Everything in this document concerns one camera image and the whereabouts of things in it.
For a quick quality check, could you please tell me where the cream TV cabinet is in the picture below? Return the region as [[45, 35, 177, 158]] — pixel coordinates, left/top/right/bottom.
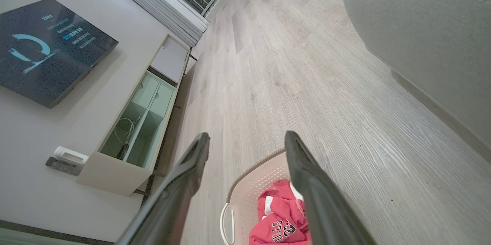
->
[[76, 34, 191, 199]]

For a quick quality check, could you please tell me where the grey power strip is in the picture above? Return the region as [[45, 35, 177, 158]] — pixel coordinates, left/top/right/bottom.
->
[[45, 157, 83, 176]]

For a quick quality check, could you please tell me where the black flat-screen television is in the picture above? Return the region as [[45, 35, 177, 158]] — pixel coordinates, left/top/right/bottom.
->
[[0, 0, 119, 109]]

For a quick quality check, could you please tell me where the thin cable coil in cabinet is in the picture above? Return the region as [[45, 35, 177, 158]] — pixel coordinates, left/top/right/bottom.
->
[[114, 117, 140, 159]]

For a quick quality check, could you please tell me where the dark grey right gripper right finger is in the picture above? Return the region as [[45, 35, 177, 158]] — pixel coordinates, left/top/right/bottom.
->
[[284, 130, 377, 245]]

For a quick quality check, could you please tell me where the cream plastic laundry basket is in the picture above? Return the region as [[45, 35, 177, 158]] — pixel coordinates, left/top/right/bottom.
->
[[220, 148, 312, 245]]

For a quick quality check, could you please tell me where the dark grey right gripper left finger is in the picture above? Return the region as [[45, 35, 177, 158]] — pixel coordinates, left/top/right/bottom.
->
[[115, 132, 211, 245]]

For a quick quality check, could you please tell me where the red jersey garment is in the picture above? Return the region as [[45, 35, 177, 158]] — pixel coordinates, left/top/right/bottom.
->
[[249, 179, 312, 245]]

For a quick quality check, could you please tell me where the grey fabric furniture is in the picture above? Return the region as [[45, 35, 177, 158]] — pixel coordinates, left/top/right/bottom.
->
[[341, 0, 491, 165]]

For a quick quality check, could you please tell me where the white pleated curtain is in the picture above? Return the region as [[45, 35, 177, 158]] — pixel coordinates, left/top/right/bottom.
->
[[94, 0, 209, 47]]

